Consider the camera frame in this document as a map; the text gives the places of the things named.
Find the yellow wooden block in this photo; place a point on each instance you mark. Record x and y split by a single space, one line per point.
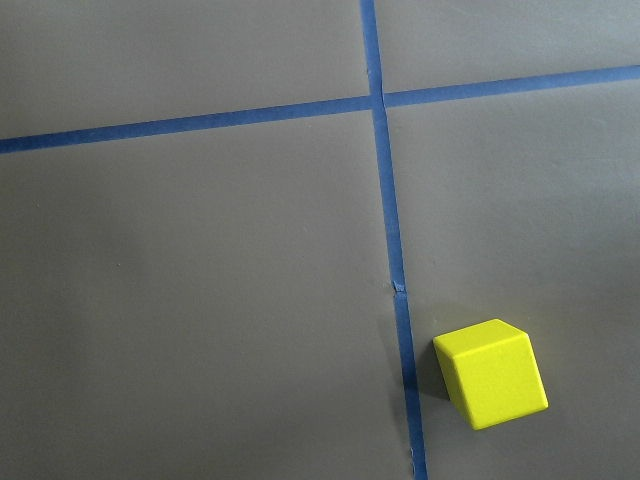
490 373

